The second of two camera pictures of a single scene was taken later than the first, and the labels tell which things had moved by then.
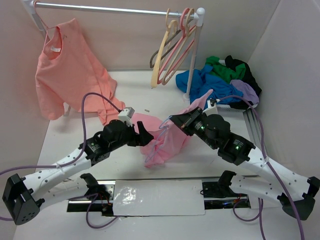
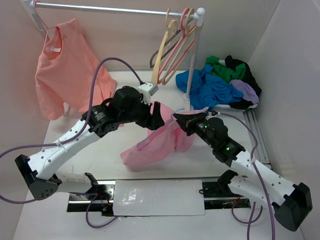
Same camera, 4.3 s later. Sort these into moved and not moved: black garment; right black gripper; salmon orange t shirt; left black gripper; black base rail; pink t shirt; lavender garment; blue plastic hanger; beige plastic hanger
Moved: left black gripper; pink t shirt; blue plastic hanger
Not moved: lavender garment; black base rail; salmon orange t shirt; right black gripper; black garment; beige plastic hanger
